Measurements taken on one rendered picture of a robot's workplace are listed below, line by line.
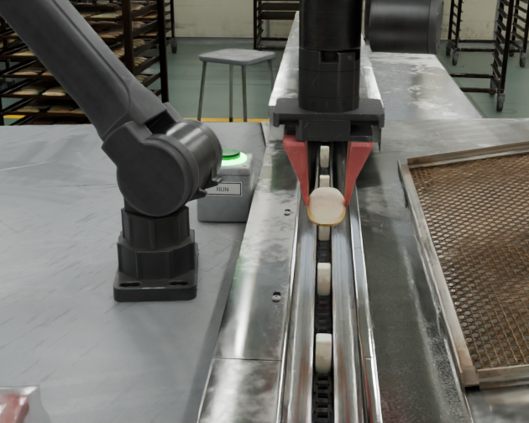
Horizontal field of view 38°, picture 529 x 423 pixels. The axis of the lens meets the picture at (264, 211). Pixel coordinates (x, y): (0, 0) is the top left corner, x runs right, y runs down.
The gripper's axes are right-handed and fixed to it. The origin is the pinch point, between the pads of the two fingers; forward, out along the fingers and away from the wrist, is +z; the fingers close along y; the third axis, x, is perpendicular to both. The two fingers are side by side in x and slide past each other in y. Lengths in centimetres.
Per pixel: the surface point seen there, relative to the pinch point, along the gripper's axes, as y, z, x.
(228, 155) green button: -12.4, 2.7, 22.4
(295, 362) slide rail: -2.3, 8.4, -17.1
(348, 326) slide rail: 2.1, 8.5, -10.9
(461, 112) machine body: 28, 12, 86
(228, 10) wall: -94, 60, 700
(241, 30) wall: -82, 79, 700
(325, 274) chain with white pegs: 0.0, 7.2, -2.9
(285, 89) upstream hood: -7, 1, 57
